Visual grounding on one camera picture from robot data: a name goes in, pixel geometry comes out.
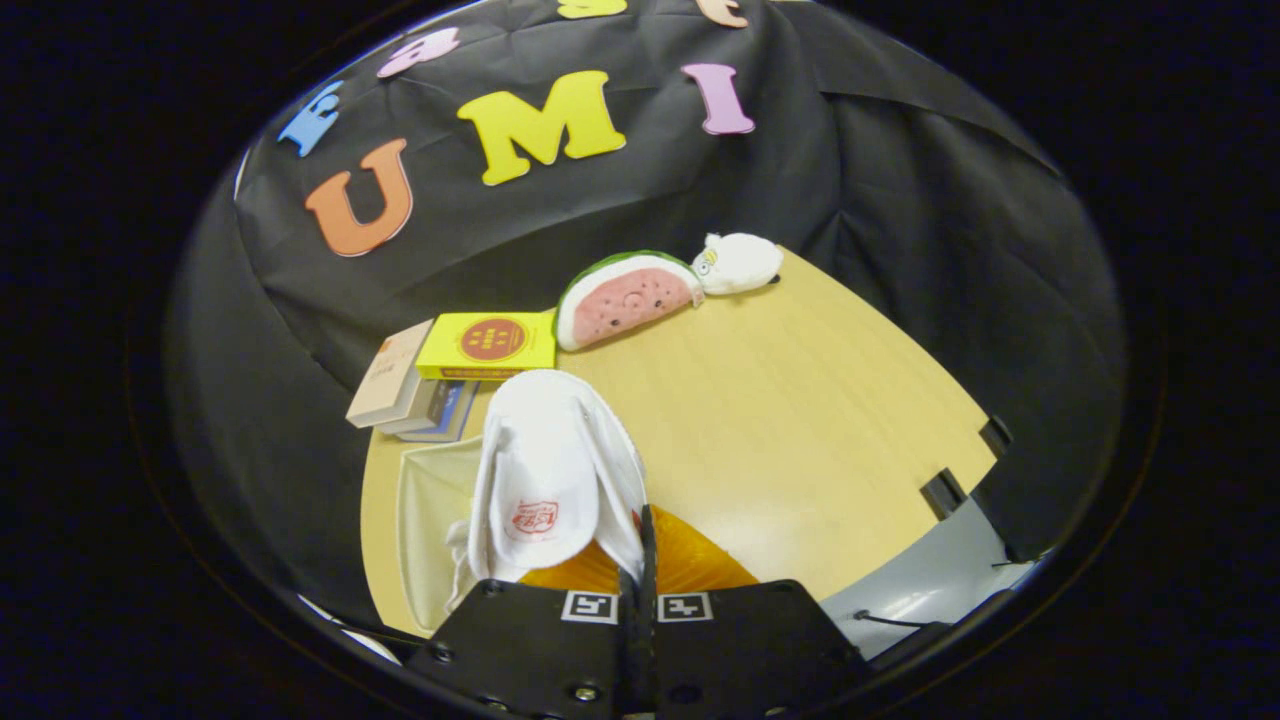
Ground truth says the white plush toy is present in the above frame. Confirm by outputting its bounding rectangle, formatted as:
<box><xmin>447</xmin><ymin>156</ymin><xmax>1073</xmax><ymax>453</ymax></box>
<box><xmin>691</xmin><ymin>232</ymin><xmax>785</xmax><ymax>297</ymax></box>

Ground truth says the cream storage box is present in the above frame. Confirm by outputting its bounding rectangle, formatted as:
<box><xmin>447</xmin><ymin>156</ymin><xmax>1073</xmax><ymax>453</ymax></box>
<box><xmin>396</xmin><ymin>435</ymin><xmax>503</xmax><ymax>634</ymax></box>

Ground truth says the yellow book with red circle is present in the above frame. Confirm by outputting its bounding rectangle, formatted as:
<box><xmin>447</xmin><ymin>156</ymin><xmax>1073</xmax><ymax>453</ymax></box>
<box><xmin>415</xmin><ymin>310</ymin><xmax>559</xmax><ymax>382</ymax></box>

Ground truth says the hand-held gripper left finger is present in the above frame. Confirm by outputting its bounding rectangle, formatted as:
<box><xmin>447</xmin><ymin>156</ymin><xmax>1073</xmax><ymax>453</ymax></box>
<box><xmin>405</xmin><ymin>505</ymin><xmax>651</xmax><ymax>720</ymax></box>

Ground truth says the grey book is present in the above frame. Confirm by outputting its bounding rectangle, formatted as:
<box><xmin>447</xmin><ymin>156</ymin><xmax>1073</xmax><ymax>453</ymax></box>
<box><xmin>380</xmin><ymin>375</ymin><xmax>447</xmax><ymax>436</ymax></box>

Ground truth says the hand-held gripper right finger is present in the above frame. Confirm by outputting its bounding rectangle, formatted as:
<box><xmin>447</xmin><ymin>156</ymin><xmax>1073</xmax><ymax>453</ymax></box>
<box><xmin>645</xmin><ymin>505</ymin><xmax>873</xmax><ymax>720</ymax></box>

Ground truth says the watermelon slice plush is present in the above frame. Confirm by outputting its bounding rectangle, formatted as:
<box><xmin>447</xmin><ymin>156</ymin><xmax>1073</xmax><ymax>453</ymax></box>
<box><xmin>554</xmin><ymin>250</ymin><xmax>705</xmax><ymax>353</ymax></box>

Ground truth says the blue book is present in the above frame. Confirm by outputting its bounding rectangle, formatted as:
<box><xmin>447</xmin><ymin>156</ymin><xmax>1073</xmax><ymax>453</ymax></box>
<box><xmin>400</xmin><ymin>380</ymin><xmax>482</xmax><ymax>444</ymax></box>

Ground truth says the beige book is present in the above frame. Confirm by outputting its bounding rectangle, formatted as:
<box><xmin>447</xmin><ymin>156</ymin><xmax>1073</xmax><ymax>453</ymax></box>
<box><xmin>345</xmin><ymin>319</ymin><xmax>435</xmax><ymax>429</ymax></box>

